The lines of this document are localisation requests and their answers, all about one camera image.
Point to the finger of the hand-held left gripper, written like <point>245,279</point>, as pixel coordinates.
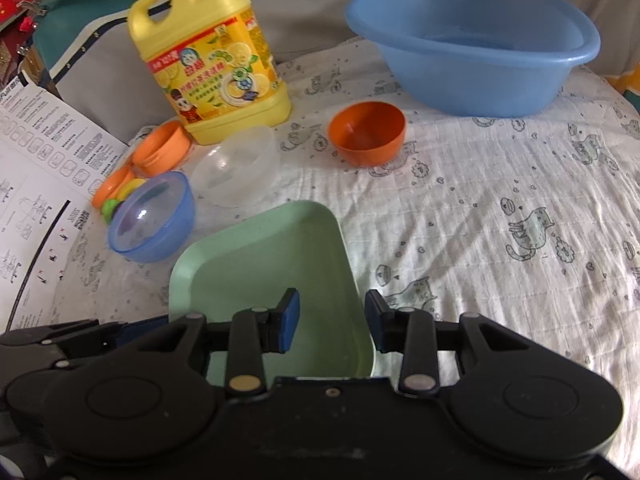
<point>135,330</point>
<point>35,366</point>

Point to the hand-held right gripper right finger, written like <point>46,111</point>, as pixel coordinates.
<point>374,327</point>

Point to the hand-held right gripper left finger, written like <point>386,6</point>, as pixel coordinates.
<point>290,321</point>

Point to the green square plate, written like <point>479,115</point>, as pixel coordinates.
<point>250,260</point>

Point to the blue plastic bowl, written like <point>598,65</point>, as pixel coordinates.
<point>170,225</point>

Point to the green yellow plastic toy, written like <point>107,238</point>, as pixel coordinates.
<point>111,206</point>

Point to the small orange plate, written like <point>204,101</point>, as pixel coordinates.
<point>112,186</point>

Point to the cat printed white blanket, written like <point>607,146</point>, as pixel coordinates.
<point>475,210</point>

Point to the clear plastic bowl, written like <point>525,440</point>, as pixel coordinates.
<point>235,170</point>

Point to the orange plastic bowl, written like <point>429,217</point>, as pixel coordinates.
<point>370,150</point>

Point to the orange shallow bowl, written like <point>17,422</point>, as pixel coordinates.
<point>160,150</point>

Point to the white instruction sheet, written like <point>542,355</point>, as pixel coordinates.
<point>40,160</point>

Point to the yellow detergent bottle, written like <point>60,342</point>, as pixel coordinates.
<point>220,75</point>

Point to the blue plastic basin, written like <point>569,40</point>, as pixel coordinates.
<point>475,80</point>

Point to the grey sofa backrest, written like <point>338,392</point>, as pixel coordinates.
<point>310,5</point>

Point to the teal cushion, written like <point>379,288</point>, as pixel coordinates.
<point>85,5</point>

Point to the yellow cloth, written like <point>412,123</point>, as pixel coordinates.
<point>629,81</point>

